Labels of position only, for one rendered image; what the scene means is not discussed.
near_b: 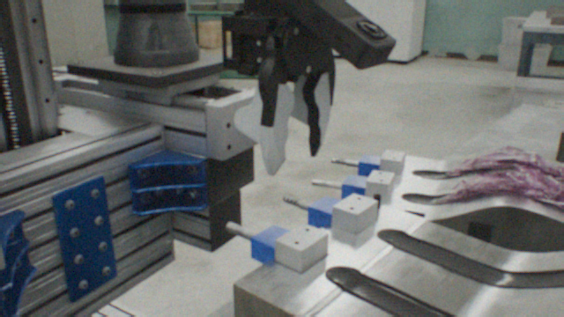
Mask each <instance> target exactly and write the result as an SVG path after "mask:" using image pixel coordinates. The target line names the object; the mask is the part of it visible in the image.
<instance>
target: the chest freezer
mask: <svg viewBox="0 0 564 317"><path fill-rule="evenodd" d="M346 2H347V3H349V4H350V5H351V6H353V7H354V8H355V9H357V10H358V11H359V12H361V13H362V14H363V15H365V16H366V17H367V18H369V19H370V20H371V21H374V23H376V24H377V25H379V26H380V27H382V28H383V29H384V31H386V32H387V33H388V34H389V35H390V36H392V37H393V38H394V39H396V40H397V44H396V46H395V47H394V48H393V50H392V52H391V53H390V55H389V57H388V59H389V60H399V61H402V65H406V61H409V60H411V59H412V58H413V59H417V55H419V54H420V51H421V42H422V34H423V25H424V16H425V7H426V0H346Z"/></svg>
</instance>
